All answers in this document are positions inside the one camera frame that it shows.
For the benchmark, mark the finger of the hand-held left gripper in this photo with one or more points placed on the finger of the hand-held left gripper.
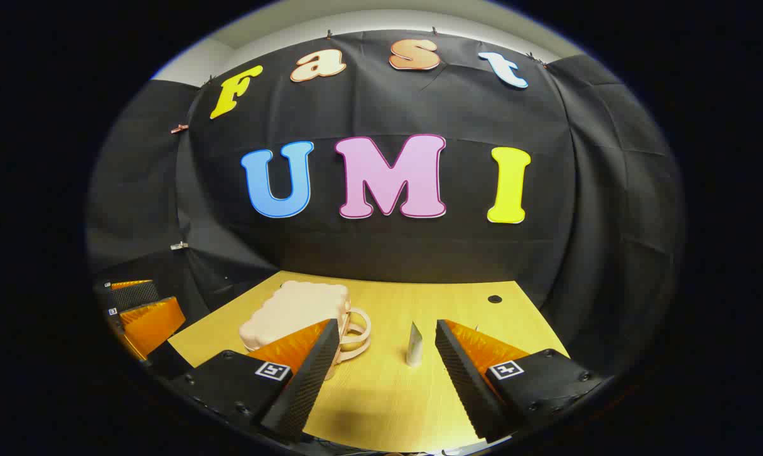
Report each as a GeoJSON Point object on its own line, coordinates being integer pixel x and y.
{"type": "Point", "coordinates": [153, 323]}
{"type": "Point", "coordinates": [134, 296]}

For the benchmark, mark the silver skin care tube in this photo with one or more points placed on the silver skin care tube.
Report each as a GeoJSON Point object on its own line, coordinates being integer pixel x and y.
{"type": "Point", "coordinates": [414, 348]}

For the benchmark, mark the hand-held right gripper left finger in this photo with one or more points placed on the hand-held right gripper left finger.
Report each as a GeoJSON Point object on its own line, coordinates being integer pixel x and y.
{"type": "Point", "coordinates": [311, 380]}

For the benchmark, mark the black backdrop cloth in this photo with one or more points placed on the black backdrop cloth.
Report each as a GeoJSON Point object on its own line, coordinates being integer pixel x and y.
{"type": "Point", "coordinates": [419, 253]}

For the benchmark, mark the pink cloth clip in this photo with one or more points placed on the pink cloth clip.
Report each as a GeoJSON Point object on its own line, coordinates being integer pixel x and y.
{"type": "Point", "coordinates": [178, 128]}

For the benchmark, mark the pink suitcase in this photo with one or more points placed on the pink suitcase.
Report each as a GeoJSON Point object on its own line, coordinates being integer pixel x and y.
{"type": "Point", "coordinates": [292, 310]}

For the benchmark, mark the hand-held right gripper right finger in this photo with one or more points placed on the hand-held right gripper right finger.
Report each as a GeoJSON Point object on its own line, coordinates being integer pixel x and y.
{"type": "Point", "coordinates": [466, 386]}

